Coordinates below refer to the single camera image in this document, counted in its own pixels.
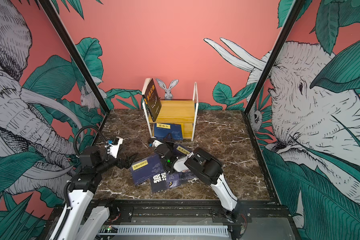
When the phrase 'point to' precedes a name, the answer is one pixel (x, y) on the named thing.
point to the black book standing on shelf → (151, 98)
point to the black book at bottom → (159, 182)
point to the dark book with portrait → (175, 178)
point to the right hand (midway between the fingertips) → (169, 131)
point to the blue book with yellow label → (161, 129)
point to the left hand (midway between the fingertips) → (129, 148)
